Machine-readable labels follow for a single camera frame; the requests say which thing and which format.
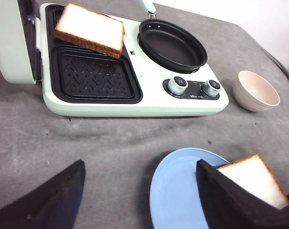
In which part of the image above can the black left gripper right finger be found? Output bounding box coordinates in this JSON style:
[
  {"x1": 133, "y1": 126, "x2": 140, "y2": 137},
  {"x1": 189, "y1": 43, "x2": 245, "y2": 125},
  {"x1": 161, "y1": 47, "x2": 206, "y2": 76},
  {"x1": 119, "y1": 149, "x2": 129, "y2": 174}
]
[{"x1": 196, "y1": 159, "x2": 289, "y2": 229}]

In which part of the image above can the toast bread slice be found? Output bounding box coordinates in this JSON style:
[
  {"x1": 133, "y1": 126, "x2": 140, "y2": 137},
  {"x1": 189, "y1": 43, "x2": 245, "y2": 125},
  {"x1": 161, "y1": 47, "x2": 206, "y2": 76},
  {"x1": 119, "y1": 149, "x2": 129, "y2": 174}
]
[
  {"x1": 54, "y1": 2, "x2": 125, "y2": 58},
  {"x1": 217, "y1": 154, "x2": 289, "y2": 209}
]

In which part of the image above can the mint green breakfast maker base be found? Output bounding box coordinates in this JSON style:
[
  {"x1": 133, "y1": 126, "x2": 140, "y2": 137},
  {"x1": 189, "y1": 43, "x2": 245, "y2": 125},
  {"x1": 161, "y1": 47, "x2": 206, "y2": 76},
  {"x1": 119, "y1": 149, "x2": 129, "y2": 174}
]
[{"x1": 36, "y1": 3, "x2": 229, "y2": 117}]

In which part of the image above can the blue round plate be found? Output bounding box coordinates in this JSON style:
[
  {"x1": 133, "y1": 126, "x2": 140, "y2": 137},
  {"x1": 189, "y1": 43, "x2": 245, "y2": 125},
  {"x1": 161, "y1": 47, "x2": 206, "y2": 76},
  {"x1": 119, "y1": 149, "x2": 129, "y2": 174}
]
[{"x1": 150, "y1": 147, "x2": 229, "y2": 229}]

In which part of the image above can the beige ribbed bowl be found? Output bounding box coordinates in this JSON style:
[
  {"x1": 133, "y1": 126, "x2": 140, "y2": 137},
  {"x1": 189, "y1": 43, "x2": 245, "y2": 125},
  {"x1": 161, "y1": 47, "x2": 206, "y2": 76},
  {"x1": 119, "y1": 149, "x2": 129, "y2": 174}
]
[{"x1": 232, "y1": 70, "x2": 280, "y2": 112}]

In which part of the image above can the silver control knob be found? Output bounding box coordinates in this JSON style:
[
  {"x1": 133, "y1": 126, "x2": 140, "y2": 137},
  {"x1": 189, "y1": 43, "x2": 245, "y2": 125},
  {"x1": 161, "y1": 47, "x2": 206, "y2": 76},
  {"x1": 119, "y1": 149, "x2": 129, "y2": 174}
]
[
  {"x1": 202, "y1": 79, "x2": 221, "y2": 97},
  {"x1": 167, "y1": 76, "x2": 188, "y2": 95}
]

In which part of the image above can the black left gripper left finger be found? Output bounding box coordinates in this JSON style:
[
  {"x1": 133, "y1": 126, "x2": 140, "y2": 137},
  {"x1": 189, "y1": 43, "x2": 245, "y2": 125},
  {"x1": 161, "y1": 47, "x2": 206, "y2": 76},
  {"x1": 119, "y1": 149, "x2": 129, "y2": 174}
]
[{"x1": 0, "y1": 160, "x2": 86, "y2": 229}]

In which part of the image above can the right silver control knob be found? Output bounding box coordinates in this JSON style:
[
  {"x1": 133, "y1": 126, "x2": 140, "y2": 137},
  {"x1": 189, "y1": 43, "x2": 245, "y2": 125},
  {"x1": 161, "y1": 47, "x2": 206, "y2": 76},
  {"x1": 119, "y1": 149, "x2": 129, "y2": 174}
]
[{"x1": 202, "y1": 79, "x2": 221, "y2": 97}]

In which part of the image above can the grey table cloth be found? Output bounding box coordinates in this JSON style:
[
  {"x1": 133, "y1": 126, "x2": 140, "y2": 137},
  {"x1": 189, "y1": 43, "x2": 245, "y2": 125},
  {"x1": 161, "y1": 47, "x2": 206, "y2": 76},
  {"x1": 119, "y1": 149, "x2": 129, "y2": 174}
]
[{"x1": 0, "y1": 5, "x2": 289, "y2": 229}]

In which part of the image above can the black round frying pan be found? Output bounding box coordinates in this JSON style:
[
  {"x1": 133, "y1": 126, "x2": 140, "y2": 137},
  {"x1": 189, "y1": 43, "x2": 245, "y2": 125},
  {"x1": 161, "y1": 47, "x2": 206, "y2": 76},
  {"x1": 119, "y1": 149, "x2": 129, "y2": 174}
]
[{"x1": 138, "y1": 0, "x2": 208, "y2": 74}]

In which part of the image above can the breakfast maker hinged lid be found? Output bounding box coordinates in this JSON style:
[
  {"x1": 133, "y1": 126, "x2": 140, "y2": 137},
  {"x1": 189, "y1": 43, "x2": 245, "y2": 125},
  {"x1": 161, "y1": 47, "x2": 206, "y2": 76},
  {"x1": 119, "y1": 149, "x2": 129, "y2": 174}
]
[{"x1": 0, "y1": 0, "x2": 41, "y2": 84}]

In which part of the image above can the left silver control knob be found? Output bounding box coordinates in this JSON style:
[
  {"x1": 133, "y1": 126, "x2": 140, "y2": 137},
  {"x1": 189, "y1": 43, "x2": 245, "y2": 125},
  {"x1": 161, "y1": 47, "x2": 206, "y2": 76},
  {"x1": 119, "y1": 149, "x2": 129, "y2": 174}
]
[{"x1": 167, "y1": 76, "x2": 188, "y2": 95}]

